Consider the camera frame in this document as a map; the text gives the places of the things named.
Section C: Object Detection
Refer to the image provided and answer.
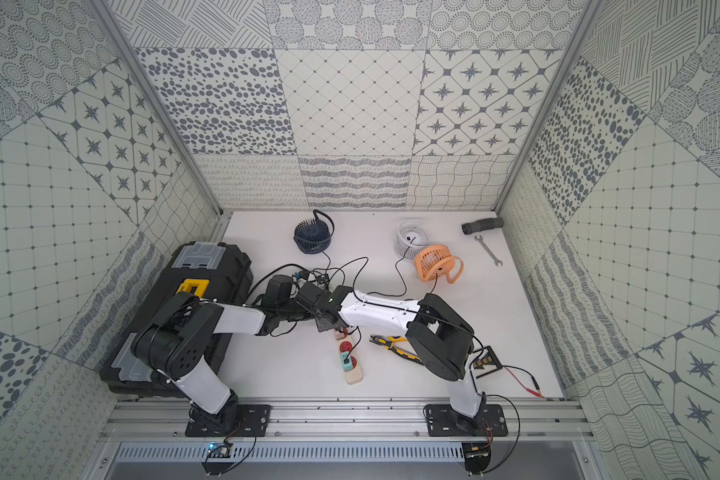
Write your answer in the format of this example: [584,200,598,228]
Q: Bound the blue fan cable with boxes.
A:
[319,251,355,289]

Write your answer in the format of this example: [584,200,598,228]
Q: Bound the teal usb charger plug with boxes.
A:
[340,350,357,372]

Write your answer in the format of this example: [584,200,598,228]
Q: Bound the black white fan cable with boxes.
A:
[350,239,418,299]

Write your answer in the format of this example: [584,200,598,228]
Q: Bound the black orange fan cable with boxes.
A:
[383,275,442,299]

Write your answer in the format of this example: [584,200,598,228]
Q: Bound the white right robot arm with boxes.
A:
[295,283,483,418]

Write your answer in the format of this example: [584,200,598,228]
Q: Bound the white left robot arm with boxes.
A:
[130,275,309,421]

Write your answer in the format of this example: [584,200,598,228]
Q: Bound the dark blue desk fan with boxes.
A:
[293,209,335,255]

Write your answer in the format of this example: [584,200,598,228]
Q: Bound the beige red power strip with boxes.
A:
[334,329,363,385]

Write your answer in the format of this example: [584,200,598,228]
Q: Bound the orange desk fan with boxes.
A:
[414,244,464,284]

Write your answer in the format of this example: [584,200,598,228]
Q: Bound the yellow black pliers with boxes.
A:
[370,334,423,365]

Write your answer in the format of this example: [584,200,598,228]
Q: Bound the black yellow toolbox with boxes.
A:
[99,241,254,396]

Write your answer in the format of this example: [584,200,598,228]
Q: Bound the black charging board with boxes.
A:
[471,352,504,379]

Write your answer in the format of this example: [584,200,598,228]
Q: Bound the silver wrench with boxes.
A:
[474,235,503,267]

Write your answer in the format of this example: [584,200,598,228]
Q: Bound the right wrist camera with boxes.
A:
[315,273,330,289]

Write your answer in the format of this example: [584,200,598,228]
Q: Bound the black power strip cable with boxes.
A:
[245,262,313,301]

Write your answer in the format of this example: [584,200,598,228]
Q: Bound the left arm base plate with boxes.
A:
[185,404,272,438]

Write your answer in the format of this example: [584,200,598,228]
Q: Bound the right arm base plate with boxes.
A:
[423,404,508,437]

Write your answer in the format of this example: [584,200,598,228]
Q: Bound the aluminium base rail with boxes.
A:
[91,398,595,477]

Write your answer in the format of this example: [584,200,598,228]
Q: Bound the black cylindrical handle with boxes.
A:
[461,217,504,235]

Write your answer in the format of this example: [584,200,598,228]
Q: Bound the red black lead wires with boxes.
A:
[497,364,544,398]

